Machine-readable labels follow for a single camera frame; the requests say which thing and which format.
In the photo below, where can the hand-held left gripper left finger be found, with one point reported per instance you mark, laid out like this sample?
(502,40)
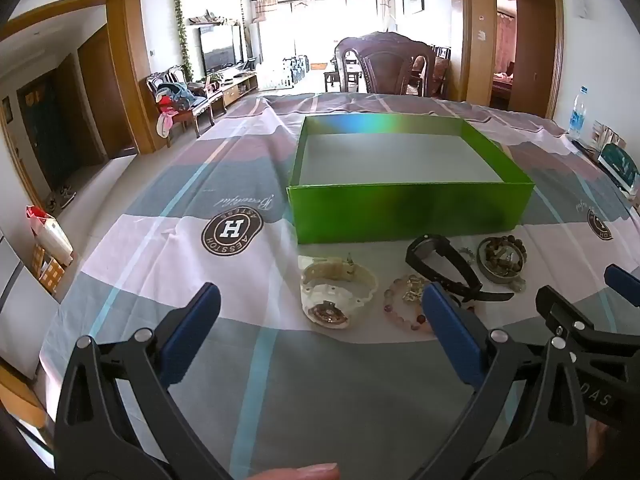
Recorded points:
(192,325)

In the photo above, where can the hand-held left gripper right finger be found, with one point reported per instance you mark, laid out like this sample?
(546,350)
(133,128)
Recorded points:
(450,330)

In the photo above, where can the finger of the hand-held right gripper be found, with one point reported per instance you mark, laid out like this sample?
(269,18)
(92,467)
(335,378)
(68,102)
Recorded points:
(555,310)
(622,285)

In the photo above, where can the black wrist watch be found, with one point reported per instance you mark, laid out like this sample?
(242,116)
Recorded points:
(450,272)

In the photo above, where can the white wrist watch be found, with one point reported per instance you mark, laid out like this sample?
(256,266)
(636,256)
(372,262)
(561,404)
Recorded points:
(320,305)

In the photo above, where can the green cardboard box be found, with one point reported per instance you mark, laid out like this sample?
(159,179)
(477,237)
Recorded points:
(400,210)

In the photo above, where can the person's right hand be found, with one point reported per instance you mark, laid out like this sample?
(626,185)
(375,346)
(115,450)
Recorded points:
(602,440)

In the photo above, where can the person's left hand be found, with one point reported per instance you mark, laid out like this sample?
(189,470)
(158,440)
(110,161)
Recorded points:
(300,472)

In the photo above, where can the checked printed tablecloth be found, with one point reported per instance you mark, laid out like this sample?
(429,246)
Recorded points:
(200,260)

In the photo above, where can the green tin box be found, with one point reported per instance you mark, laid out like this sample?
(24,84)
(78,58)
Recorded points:
(620,165)

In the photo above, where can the red and white bag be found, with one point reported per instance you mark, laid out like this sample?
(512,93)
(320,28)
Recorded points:
(50,232)

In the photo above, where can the clear water bottle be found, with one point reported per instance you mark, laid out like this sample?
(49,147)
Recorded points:
(577,115)

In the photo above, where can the pair of shoes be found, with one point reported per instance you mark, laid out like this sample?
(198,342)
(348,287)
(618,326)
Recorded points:
(62,197)

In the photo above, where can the wooden armchair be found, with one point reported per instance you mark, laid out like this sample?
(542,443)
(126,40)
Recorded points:
(200,107)

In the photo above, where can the pile of clothes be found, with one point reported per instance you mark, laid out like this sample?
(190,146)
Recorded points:
(172,97)

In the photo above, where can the wooden television cabinet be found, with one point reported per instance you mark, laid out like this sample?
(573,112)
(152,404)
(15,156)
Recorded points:
(235,90)

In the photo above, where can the dark entrance door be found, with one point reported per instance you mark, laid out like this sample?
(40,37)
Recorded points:
(47,130)

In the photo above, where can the carved dark wooden chair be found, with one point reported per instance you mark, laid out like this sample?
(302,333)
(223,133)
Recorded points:
(385,60)

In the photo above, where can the flat screen television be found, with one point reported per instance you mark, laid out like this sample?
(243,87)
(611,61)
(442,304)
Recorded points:
(217,47)

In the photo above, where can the green ivy garland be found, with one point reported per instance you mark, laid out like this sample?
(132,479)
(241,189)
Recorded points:
(182,35)

